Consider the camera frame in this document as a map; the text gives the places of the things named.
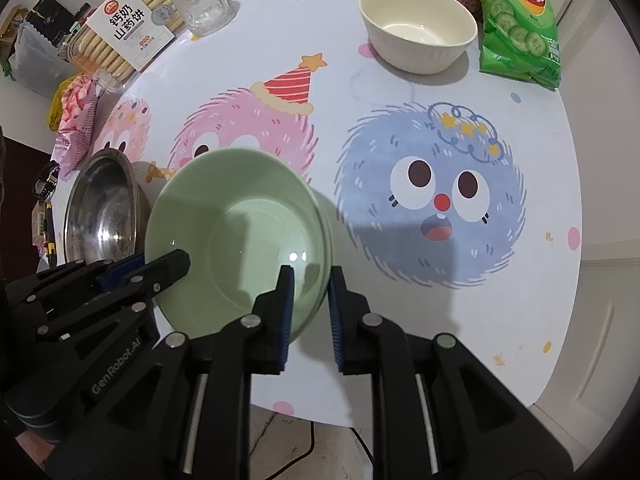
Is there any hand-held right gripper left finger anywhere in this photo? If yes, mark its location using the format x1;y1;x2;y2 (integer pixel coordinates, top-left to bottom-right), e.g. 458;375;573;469
45;265;296;480

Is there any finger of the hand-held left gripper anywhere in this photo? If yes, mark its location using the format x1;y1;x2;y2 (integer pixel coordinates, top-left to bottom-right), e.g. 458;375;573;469
37;249;192;342
5;254;147;308

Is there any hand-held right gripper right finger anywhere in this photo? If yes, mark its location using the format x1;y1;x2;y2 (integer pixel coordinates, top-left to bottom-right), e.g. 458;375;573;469
328;266;573;480

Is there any light green ribbed bowl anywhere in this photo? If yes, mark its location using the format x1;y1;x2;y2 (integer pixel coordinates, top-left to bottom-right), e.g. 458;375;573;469
144;146;335;346

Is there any steel bowl with stained rim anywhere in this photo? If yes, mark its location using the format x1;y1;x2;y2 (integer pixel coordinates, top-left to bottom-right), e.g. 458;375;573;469
64;149;152;267

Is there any yellow and black pen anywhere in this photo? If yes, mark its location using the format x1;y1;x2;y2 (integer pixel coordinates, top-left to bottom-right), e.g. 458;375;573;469
42;202;59;269

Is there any black wrist watch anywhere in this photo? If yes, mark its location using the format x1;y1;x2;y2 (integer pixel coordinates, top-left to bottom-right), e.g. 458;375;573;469
32;160;62;197

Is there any dark brown cabinet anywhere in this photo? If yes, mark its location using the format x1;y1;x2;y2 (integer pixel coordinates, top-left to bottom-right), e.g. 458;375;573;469
0;125;57;273

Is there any pink snack packet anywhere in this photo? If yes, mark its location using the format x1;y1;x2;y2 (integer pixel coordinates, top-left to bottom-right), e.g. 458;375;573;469
52;74;101;171

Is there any yellow snack packet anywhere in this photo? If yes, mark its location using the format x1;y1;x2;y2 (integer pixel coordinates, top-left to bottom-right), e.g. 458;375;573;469
46;77;76;132

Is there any cartoon printed tablecloth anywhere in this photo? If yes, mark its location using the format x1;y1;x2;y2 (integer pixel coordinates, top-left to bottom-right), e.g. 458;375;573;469
52;0;585;427

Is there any clear biscuit pack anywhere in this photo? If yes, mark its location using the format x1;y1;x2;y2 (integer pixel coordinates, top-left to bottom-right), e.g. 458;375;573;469
59;0;188;93

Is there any black box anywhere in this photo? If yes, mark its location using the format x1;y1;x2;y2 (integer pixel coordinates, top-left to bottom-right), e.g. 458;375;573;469
25;0;77;36

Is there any white ribbed bowl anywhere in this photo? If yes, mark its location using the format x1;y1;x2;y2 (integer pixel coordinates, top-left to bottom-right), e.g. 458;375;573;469
359;0;479;76

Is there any green chips bag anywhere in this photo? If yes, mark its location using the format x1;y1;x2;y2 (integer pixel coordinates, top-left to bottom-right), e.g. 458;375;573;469
465;0;562;90

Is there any black cable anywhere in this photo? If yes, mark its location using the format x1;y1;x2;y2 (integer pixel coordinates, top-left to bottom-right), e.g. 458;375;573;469
299;417;382;463

